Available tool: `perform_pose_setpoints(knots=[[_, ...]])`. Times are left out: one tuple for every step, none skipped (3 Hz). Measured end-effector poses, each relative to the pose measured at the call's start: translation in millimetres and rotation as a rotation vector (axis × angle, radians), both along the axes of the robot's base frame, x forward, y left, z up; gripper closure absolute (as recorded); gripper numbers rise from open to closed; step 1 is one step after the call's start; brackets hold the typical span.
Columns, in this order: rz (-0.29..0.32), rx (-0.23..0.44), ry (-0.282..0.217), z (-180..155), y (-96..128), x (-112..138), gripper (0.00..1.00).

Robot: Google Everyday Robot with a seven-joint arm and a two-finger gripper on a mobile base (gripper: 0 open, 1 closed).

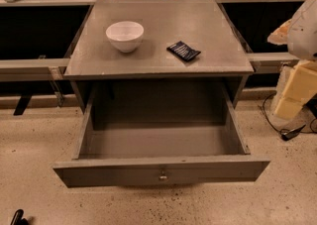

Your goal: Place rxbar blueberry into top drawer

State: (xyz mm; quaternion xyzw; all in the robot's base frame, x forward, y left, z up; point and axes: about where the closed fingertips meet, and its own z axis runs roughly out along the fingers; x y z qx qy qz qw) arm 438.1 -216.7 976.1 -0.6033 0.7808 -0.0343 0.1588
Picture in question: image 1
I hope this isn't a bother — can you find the white ceramic bowl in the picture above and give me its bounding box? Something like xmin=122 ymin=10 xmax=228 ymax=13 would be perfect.
xmin=106 ymin=21 xmax=145 ymax=53

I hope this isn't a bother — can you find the black object at floor corner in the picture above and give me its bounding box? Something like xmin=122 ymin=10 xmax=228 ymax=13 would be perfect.
xmin=10 ymin=209 xmax=30 ymax=225

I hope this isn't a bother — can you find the small metal drawer knob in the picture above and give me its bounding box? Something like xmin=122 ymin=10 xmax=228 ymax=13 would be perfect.
xmin=158 ymin=170 xmax=168 ymax=181

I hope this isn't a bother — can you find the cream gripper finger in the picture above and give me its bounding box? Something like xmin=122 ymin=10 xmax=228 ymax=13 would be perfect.
xmin=267 ymin=20 xmax=291 ymax=46
xmin=272 ymin=60 xmax=317 ymax=120

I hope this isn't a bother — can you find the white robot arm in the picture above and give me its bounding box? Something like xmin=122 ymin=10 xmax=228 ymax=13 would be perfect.
xmin=267 ymin=0 xmax=317 ymax=120

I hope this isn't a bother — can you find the dark blue rxbar wrapper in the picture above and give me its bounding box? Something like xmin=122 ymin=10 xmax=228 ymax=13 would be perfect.
xmin=166 ymin=41 xmax=201 ymax=62

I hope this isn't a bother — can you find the grey cabinet with top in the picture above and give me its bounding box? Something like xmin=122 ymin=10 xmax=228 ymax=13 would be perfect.
xmin=64 ymin=0 xmax=253 ymax=108

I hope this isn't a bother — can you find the open grey top drawer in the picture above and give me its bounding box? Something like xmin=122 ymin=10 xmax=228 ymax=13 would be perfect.
xmin=53 ymin=79 xmax=269 ymax=187

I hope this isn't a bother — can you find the black floor cable with plug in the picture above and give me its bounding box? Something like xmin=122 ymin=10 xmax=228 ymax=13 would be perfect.
xmin=261 ymin=93 xmax=317 ymax=142

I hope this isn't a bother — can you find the grey metal railing frame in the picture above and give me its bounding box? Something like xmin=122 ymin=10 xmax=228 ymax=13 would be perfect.
xmin=0 ymin=0 xmax=317 ymax=116

